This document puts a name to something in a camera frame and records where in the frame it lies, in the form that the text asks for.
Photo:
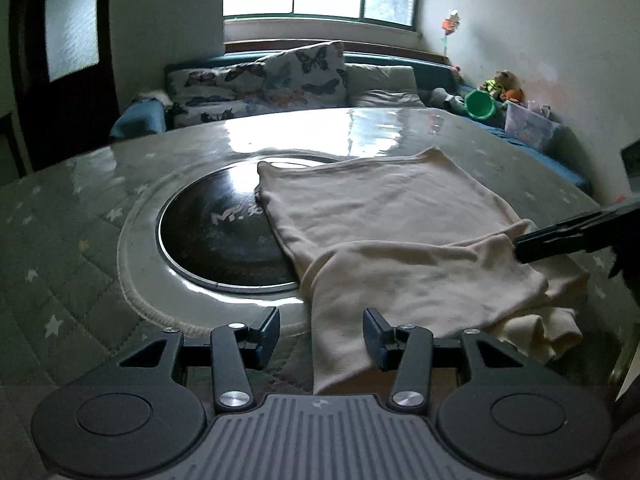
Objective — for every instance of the clear plastic storage box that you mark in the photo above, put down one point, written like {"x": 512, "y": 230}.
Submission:
{"x": 530, "y": 125}

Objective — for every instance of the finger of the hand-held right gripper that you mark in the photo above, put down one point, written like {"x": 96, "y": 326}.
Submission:
{"x": 550, "y": 242}

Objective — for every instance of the colourful pinwheel toy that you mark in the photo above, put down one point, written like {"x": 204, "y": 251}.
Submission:
{"x": 450, "y": 22}

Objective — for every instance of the beige cushion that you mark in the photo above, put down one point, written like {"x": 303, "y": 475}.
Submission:
{"x": 380, "y": 80}

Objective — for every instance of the green toy bucket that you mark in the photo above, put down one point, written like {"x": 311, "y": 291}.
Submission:
{"x": 480, "y": 105}

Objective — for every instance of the grey plush toy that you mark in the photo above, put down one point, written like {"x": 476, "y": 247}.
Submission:
{"x": 442, "y": 97}

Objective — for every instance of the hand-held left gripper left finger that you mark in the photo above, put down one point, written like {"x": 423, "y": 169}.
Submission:
{"x": 270, "y": 335}

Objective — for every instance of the butterfly print pillow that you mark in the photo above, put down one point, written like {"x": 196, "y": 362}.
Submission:
{"x": 310, "y": 70}
{"x": 210, "y": 85}

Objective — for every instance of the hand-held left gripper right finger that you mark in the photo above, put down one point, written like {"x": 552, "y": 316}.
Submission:
{"x": 372, "y": 332}

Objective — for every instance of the blue blanket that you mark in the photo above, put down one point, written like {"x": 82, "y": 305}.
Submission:
{"x": 140, "y": 120}

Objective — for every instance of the cream shirt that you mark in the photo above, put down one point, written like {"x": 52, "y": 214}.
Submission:
{"x": 400, "y": 200}

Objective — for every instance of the teal sofa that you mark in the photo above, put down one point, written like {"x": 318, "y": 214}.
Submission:
{"x": 400, "y": 58}

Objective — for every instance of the white cloth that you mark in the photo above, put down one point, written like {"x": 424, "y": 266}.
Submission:
{"x": 155, "y": 95}

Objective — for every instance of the black round induction cooktop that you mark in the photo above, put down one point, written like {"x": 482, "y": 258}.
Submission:
{"x": 215, "y": 240}

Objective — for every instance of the dark door with frosted glass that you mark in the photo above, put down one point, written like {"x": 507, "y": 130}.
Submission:
{"x": 75, "y": 110}

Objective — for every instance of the colourful plush toy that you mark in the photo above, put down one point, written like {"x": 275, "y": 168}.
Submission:
{"x": 502, "y": 85}

